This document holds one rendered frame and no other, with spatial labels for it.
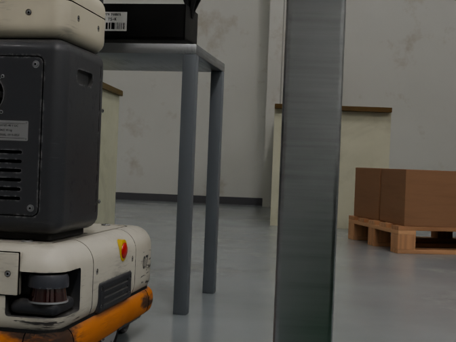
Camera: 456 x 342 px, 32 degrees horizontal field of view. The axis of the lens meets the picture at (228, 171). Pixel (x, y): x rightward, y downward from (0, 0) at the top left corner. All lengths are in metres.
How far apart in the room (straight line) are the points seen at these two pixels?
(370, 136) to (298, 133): 5.59
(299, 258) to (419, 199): 4.06
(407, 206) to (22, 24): 3.11
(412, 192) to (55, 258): 3.12
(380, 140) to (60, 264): 4.63
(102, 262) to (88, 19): 0.52
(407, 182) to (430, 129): 4.59
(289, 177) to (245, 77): 8.48
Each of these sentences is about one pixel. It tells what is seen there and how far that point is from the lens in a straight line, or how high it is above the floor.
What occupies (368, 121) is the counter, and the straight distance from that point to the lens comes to 6.00.
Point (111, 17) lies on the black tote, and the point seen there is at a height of 0.90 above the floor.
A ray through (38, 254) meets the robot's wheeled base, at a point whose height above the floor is 0.27.
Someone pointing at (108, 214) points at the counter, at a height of 0.12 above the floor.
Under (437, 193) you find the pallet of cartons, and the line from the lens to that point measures 4.50.
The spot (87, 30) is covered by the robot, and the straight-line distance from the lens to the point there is 1.73.
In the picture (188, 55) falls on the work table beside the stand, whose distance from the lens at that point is 2.37.
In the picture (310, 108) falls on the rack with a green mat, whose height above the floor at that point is 0.48.
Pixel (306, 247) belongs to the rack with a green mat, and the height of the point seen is 0.41.
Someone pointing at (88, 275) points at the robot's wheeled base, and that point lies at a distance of 1.67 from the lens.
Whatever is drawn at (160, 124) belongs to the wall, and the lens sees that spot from 8.92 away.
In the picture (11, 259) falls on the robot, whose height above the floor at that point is 0.26.
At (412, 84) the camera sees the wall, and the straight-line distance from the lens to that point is 9.00.
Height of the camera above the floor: 0.45
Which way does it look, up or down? 1 degrees down
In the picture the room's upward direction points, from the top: 2 degrees clockwise
